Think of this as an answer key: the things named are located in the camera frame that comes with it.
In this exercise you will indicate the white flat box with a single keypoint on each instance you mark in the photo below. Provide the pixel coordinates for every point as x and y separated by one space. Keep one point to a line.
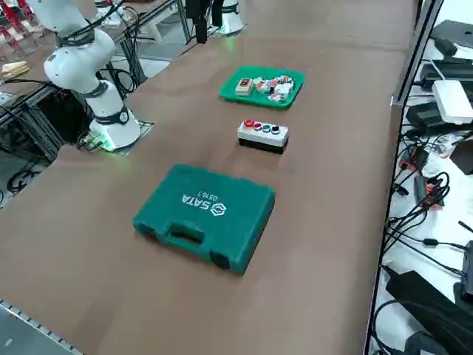
452 101

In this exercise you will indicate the black flat device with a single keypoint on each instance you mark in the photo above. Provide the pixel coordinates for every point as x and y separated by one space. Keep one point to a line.
454 31

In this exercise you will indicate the black aluminium frame post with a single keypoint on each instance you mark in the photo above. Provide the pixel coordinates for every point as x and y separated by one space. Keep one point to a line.
417 55

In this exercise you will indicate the green plastic tray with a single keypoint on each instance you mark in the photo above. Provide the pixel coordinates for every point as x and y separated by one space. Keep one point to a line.
255 100

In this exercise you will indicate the green SATA tool case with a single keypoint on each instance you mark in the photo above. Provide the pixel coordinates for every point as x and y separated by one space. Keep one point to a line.
221 229

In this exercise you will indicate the white terminal block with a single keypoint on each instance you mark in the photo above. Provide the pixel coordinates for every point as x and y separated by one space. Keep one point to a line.
285 89

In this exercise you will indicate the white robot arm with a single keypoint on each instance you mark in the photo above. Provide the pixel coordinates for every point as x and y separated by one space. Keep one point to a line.
107 96
231 18

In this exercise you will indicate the aluminium arm base plate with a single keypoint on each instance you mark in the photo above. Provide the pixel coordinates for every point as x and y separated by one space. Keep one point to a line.
146 125

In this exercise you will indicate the beige switch box red button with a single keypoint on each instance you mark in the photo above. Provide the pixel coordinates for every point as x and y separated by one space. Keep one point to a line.
244 88

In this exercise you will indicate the white four-button box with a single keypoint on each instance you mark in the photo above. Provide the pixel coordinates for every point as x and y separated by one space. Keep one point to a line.
258 140

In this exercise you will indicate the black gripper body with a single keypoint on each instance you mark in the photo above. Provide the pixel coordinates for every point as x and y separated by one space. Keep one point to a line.
207 7

